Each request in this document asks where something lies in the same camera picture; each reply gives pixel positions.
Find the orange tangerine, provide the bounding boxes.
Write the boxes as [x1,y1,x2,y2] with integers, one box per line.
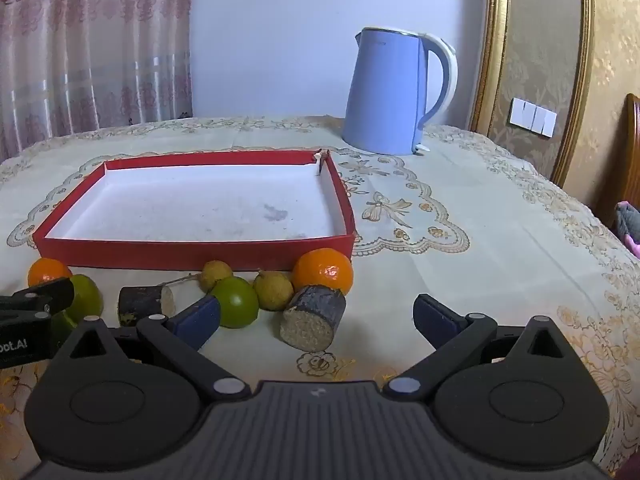
[291,248,354,296]
[27,257,73,288]

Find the longan with stem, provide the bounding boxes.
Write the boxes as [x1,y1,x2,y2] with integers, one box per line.
[162,260,234,293]

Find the wooden bed headboard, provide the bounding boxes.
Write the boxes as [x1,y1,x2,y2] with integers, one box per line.
[597,92,640,231]

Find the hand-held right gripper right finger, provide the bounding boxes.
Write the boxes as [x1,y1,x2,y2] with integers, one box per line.
[382,294,588,403]

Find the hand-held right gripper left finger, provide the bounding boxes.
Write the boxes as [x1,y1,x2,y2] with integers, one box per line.
[52,295,252,402]

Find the white wall light switch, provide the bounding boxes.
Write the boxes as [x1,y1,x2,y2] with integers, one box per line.
[509,97,558,137]

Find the blue electric kettle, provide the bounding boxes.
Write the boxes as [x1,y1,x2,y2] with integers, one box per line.
[341,27,459,156]

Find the red cardboard tray box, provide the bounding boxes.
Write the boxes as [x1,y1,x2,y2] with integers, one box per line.
[32,148,357,272]

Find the dark sugarcane piece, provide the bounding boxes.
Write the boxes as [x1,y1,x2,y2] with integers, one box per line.
[279,285,347,352]
[117,285,176,328]

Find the grey cloth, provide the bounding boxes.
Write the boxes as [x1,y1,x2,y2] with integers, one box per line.
[615,201,640,241]

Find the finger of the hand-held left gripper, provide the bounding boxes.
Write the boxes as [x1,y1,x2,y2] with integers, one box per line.
[0,297,54,332]
[12,277,76,313]

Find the green round citrus fruit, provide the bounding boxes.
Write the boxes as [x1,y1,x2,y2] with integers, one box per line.
[65,274,104,325]
[207,276,260,329]

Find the pink patterned curtain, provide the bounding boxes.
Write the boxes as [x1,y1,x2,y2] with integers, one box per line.
[0,0,195,161]

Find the gold wall moulding strip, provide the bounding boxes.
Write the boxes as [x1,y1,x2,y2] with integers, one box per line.
[550,0,596,188]
[467,0,513,133]

